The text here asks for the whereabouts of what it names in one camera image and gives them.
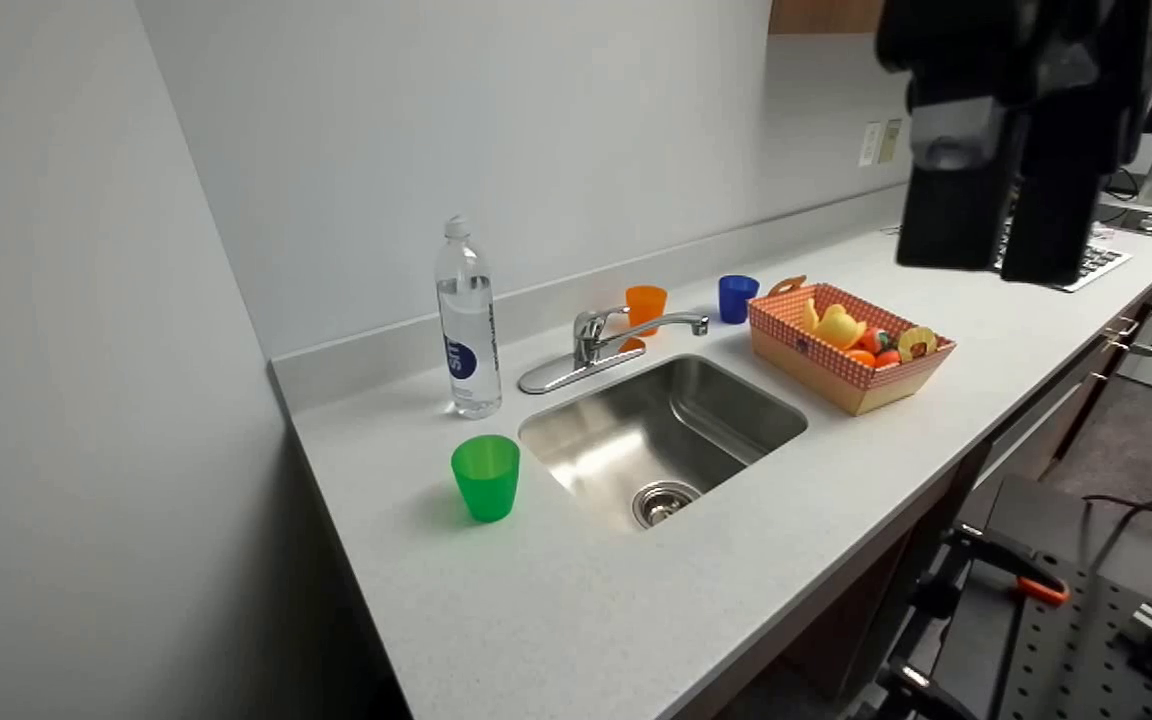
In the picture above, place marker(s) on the stainless steel sink basin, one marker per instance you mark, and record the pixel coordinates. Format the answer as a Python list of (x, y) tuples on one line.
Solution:
[(643, 448)]

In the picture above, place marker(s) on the black orange clamp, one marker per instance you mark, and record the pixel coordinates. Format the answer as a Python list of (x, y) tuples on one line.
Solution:
[(1031, 576)]

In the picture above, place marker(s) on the blue plastic cup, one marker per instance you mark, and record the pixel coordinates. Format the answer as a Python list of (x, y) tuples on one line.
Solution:
[(734, 297)]

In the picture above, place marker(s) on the white wall outlet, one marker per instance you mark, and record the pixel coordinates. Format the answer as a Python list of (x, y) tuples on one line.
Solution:
[(881, 140)]

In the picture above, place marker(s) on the orange checkered cardboard tray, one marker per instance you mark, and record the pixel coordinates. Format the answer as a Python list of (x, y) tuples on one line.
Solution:
[(783, 328)]

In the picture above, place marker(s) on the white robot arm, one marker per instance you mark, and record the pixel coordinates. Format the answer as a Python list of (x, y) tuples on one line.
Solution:
[(1018, 112)]

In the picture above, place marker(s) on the chrome faucet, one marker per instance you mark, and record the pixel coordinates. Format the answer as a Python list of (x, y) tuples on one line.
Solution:
[(602, 347)]

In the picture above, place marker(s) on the clear plastic water bottle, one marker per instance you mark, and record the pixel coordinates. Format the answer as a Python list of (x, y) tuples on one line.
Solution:
[(465, 323)]

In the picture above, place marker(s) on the black perforated cart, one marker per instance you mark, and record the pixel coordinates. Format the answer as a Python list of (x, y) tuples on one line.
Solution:
[(979, 650)]

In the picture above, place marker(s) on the yellow toy fruit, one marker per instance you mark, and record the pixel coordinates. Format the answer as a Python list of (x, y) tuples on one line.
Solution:
[(842, 328)]

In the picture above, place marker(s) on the orange plastic cup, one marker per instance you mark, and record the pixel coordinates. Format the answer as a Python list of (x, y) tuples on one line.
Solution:
[(647, 307)]

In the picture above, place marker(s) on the yellow toy banana piece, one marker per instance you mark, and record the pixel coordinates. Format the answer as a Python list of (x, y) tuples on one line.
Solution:
[(918, 341)]

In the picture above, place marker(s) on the orange toy fruit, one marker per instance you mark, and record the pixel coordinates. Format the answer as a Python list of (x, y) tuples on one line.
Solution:
[(875, 361)]

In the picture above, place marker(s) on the green plastic cup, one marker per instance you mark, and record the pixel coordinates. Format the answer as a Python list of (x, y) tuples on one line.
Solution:
[(484, 473)]

